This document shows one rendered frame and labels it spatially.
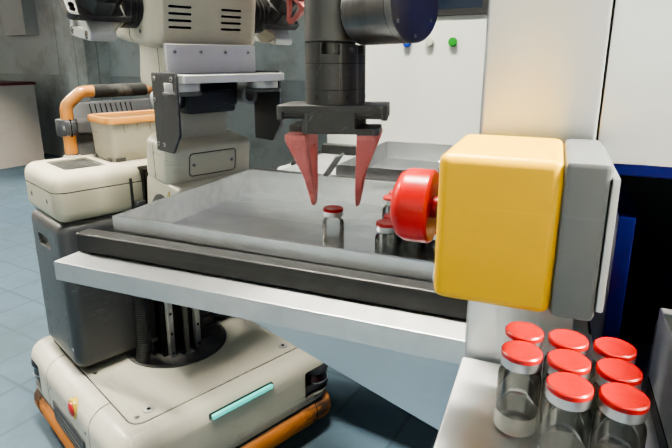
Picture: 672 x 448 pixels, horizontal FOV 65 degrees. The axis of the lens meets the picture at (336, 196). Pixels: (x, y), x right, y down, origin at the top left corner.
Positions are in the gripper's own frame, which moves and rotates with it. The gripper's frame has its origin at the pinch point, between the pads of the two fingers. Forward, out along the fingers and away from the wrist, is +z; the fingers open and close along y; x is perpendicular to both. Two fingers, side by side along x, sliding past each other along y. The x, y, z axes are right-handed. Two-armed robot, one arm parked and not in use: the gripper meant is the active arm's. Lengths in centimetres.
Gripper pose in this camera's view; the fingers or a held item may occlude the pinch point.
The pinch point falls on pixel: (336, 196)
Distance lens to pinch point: 52.7
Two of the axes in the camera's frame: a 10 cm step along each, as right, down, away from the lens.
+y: 9.9, 0.3, -1.3
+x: 1.4, -2.4, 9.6
